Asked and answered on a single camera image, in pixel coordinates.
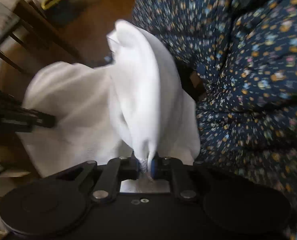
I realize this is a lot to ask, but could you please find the dark wooden chair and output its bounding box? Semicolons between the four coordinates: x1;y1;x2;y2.
0;0;82;76

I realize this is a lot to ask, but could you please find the dark floral fabric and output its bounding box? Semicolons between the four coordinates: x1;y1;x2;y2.
131;0;297;230

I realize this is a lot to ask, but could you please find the white sweatshirt with emblem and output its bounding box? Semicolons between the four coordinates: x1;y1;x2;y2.
20;20;200;177

